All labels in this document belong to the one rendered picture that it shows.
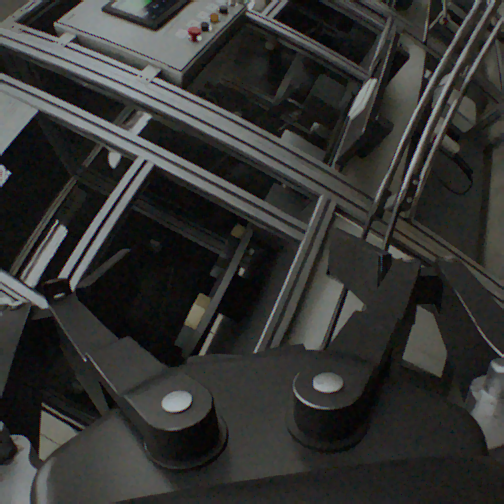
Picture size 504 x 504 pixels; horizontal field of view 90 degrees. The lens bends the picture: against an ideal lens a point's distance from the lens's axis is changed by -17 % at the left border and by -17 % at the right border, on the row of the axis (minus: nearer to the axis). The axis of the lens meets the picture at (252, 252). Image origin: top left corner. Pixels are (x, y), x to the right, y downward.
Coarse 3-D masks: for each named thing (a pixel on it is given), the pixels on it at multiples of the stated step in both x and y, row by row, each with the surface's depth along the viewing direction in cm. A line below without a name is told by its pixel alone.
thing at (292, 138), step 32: (64, 0) 75; (256, 0) 93; (352, 0) 108; (256, 32) 87; (320, 32) 132; (224, 64) 80; (256, 64) 83; (288, 64) 86; (320, 64) 90; (224, 96) 77; (256, 96) 80; (288, 96) 82; (320, 96) 85; (352, 96) 89; (288, 128) 79; (320, 128) 82; (320, 160) 79
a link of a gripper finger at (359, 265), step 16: (336, 240) 18; (352, 240) 16; (336, 256) 19; (352, 256) 16; (368, 256) 14; (384, 256) 13; (336, 272) 19; (352, 272) 16; (368, 272) 14; (384, 272) 13; (352, 288) 16; (368, 288) 14
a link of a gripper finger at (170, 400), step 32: (64, 288) 12; (64, 320) 10; (96, 320) 9; (64, 352) 11; (96, 352) 7; (128, 352) 7; (96, 384) 7; (128, 384) 5; (160, 384) 5; (192, 384) 5; (128, 416) 5; (160, 416) 4; (192, 416) 4; (160, 448) 4; (192, 448) 4
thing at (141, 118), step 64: (0, 64) 65; (0, 128) 60; (64, 128) 65; (128, 128) 68; (0, 192) 57; (64, 192) 61; (256, 192) 72; (0, 256) 54; (64, 256) 58; (64, 384) 52
